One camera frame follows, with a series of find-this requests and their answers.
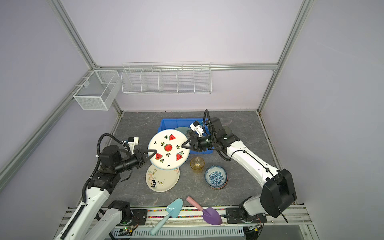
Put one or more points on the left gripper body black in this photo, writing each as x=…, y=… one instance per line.
x=136, y=160

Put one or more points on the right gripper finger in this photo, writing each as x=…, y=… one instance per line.
x=191, y=140
x=188, y=146

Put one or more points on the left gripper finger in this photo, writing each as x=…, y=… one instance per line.
x=151, y=150
x=149, y=156

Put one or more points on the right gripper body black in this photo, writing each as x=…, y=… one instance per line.
x=206, y=142

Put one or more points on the white watermelon plate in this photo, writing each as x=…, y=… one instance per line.
x=170, y=154

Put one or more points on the green flower plate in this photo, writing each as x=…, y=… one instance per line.
x=185, y=130

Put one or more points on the cream floral plate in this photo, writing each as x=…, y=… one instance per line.
x=159, y=180

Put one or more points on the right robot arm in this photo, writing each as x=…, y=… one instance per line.
x=278, y=189

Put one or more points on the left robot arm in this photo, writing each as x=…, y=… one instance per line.
x=114, y=157

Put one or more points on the blue plastic bin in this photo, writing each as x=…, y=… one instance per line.
x=171, y=124

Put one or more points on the yellow glass cup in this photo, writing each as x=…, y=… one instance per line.
x=197, y=164

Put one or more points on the blue patterned bowl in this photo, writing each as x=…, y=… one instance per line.
x=216, y=176

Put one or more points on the red patterned bowl underneath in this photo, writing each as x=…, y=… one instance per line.
x=218, y=187

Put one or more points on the light blue toy shovel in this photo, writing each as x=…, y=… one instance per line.
x=173, y=211

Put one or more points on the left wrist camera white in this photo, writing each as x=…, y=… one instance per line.
x=133, y=141

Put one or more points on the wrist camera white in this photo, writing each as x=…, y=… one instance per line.
x=133, y=141
x=198, y=128

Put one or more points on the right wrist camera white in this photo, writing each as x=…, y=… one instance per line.
x=198, y=128

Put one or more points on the purple toy shovel pink handle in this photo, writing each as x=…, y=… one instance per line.
x=210, y=215

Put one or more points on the white wire wall rack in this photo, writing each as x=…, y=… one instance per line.
x=166, y=78

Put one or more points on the white mesh wall basket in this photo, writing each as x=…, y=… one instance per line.
x=99, y=90

